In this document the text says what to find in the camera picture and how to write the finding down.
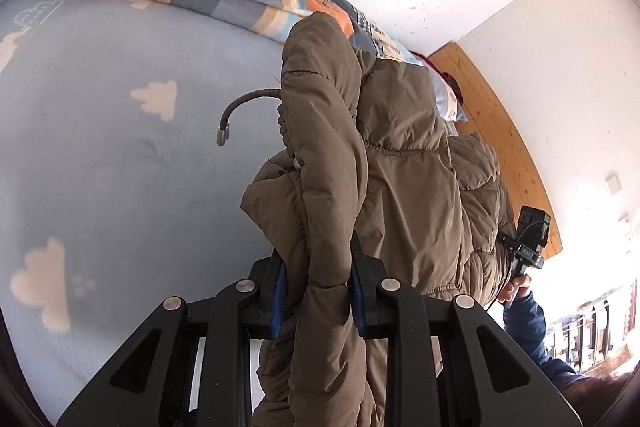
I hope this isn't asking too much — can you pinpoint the right forearm blue sleeve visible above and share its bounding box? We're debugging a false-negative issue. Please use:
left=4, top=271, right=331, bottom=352
left=503, top=293, right=585, bottom=391

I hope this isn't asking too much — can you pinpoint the person's right hand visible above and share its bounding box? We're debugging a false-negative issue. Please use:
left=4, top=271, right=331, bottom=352
left=497, top=274, right=532, bottom=306

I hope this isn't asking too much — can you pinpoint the brown puffer hooded jacket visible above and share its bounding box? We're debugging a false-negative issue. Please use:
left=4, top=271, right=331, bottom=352
left=241, top=12, right=514, bottom=426

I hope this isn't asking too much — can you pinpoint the light blue cloud bedsheet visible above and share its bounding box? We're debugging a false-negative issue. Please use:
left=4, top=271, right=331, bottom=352
left=1, top=0, right=282, bottom=421

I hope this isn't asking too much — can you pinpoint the wooden headboard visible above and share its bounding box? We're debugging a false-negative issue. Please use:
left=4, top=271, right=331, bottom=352
left=427, top=40, right=563, bottom=261

